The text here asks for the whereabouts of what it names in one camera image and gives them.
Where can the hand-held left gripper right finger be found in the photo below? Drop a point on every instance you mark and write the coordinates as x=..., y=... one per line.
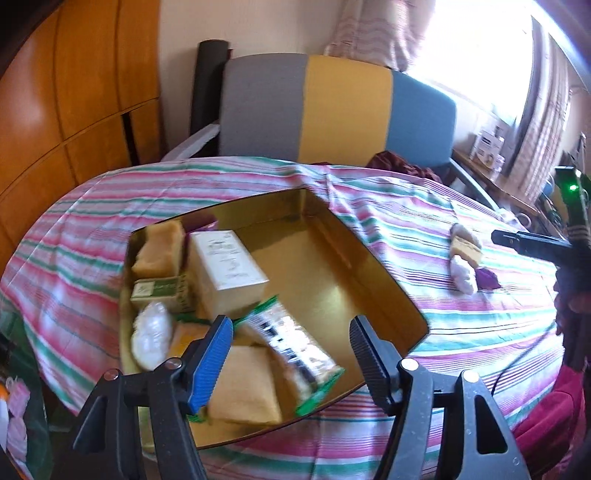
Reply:
x=369, y=360

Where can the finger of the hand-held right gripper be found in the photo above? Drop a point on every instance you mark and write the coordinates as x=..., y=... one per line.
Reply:
x=531, y=242

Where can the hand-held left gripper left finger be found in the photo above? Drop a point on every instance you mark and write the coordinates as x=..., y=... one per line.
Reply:
x=212, y=360

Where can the yellow sponge block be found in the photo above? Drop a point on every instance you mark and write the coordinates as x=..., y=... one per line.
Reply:
x=249, y=387
x=157, y=251
x=467, y=251

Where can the white plastic-wrapped bundle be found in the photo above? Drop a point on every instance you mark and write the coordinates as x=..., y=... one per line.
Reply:
x=150, y=337

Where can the white rectangular box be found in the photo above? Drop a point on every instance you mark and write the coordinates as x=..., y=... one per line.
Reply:
x=226, y=272

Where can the gold metal tray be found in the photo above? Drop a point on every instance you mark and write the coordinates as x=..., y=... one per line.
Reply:
x=323, y=277

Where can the person's right hand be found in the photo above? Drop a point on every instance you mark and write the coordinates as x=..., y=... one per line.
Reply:
x=575, y=304

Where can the tan wrapped pastry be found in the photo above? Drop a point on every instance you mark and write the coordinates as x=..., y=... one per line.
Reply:
x=461, y=230

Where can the small white wrapped ball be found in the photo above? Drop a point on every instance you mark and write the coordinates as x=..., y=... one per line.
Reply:
x=464, y=277

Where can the wooden side table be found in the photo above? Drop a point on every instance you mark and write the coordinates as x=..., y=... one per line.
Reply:
x=489, y=177

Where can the pink striped curtain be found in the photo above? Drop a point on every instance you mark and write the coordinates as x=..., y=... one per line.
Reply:
x=540, y=138
x=369, y=37

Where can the small green box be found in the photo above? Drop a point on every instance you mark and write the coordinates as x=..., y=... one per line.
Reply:
x=157, y=290

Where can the white carton boxes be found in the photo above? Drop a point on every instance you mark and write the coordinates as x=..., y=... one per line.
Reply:
x=487, y=143

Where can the striped tablecloth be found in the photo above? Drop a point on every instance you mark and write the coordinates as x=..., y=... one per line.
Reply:
x=415, y=207

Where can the dark red cloth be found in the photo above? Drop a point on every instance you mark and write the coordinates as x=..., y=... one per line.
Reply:
x=392, y=161

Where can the person's pink clothing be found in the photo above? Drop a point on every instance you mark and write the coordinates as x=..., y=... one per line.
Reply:
x=554, y=415

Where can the bright window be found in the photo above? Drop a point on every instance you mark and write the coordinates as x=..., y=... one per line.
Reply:
x=485, y=60

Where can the floral printed bag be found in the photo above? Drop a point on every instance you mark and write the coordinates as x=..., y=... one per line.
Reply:
x=23, y=406

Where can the grey yellow blue chair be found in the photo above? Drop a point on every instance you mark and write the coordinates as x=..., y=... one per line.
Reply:
x=351, y=106

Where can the black upright roll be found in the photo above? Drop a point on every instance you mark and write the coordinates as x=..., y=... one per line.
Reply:
x=207, y=92

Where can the wooden wardrobe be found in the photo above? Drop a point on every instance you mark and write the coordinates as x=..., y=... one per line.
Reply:
x=83, y=92

